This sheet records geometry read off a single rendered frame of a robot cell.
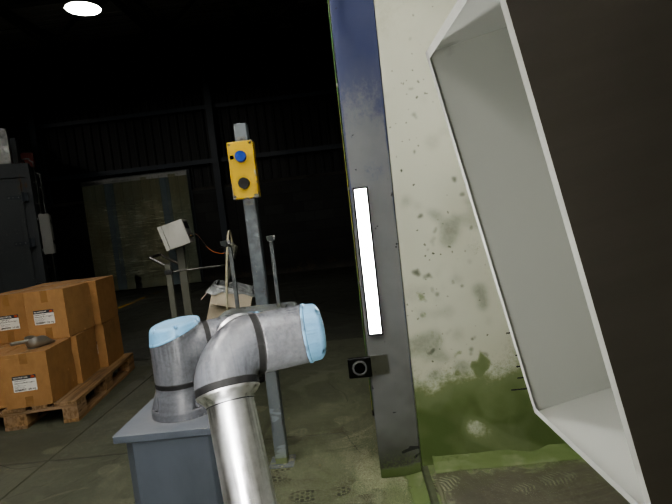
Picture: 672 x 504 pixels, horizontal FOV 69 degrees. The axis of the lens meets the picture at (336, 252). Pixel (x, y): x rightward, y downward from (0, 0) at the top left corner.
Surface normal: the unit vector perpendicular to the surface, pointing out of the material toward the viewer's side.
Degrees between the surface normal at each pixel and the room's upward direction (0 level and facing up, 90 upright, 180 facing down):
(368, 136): 90
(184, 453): 90
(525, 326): 90
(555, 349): 90
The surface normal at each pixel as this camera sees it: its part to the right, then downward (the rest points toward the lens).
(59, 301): 0.00, 0.07
